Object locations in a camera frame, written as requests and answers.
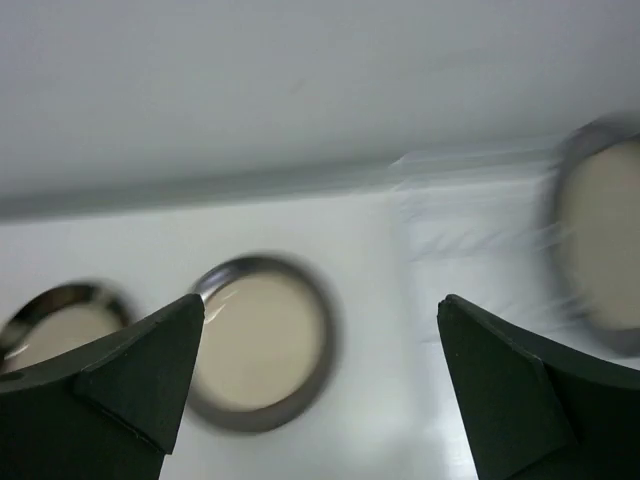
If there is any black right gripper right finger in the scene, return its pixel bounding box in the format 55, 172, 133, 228
437, 295, 639, 479

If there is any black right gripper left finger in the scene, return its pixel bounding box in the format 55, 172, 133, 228
1, 294, 204, 479

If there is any dark segmented rim plate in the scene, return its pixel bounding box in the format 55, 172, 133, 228
1, 280, 137, 374

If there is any grey rimmed beige plate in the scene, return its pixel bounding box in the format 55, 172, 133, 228
544, 115, 639, 357
188, 253, 341, 434

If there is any white wire dish rack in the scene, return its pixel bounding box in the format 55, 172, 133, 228
389, 147, 565, 342

